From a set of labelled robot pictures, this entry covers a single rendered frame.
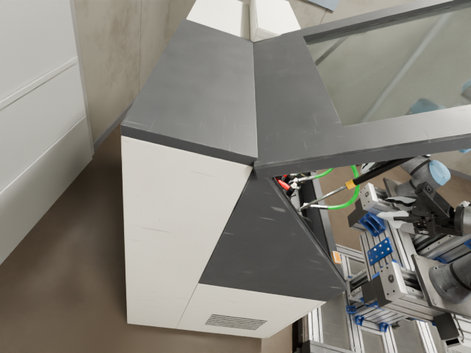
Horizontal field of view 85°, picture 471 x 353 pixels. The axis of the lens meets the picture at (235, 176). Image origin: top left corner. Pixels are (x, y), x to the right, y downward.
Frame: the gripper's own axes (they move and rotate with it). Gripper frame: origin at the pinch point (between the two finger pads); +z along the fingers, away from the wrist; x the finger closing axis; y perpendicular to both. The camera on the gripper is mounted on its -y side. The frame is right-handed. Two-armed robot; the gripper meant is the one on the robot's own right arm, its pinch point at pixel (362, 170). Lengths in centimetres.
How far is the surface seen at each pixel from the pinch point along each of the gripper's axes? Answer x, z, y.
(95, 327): -45, 121, -106
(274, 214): -43, -11, -50
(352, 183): -40, -26, -35
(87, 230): 14, 121, -134
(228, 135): -38, -29, -68
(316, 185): 11.9, 26.5, -5.2
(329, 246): -24.5, 26.4, -6.3
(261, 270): -43, 22, -41
